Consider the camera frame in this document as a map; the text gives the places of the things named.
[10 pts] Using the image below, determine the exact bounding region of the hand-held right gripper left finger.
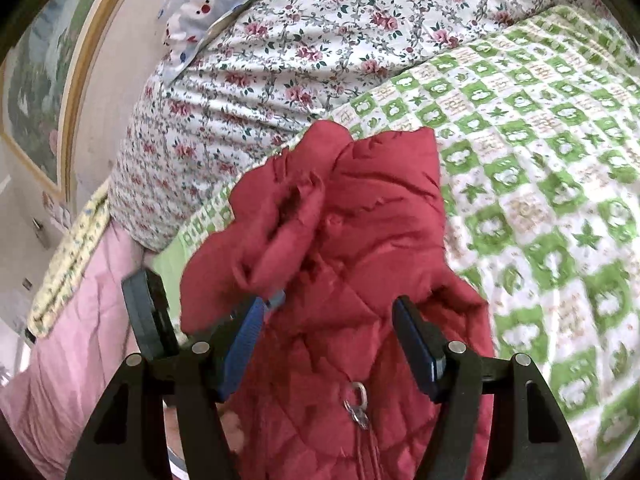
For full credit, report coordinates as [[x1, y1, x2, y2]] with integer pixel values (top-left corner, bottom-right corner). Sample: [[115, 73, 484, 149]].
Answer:
[[65, 295, 263, 480]]

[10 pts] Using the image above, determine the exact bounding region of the pink blanket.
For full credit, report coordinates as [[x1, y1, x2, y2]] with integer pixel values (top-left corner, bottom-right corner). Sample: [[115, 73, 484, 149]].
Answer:
[[0, 220, 186, 480]]

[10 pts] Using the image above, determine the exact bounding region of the red quilted jacket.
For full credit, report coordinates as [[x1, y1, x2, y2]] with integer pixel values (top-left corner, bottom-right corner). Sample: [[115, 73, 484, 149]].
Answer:
[[179, 122, 496, 480]]

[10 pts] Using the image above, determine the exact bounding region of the yellow patterned cloth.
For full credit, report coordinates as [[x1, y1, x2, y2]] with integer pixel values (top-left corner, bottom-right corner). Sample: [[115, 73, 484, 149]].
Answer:
[[27, 185, 113, 338]]

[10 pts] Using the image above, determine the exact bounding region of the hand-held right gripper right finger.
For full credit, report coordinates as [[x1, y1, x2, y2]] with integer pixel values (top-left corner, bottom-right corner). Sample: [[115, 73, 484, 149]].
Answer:
[[392, 296, 586, 480]]

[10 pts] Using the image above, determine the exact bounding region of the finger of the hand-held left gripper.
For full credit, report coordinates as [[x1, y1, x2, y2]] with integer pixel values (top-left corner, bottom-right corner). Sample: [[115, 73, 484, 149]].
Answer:
[[121, 267, 179, 359]]

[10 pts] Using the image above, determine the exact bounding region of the framed wall painting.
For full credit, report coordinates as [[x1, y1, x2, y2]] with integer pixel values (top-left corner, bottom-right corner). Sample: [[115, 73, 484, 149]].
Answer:
[[0, 0, 146, 201]]

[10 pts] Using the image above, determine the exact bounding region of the green checked blanket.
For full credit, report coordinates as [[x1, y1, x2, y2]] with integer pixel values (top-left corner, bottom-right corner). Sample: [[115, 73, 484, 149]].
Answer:
[[152, 5, 640, 480]]

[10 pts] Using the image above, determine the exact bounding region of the floral quilt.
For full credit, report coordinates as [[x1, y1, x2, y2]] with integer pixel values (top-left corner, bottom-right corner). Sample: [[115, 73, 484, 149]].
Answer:
[[107, 0, 601, 253]]

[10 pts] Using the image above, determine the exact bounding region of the blue printed pillow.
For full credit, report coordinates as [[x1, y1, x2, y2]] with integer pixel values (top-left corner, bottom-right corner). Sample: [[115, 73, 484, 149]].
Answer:
[[157, 0, 311, 83]]

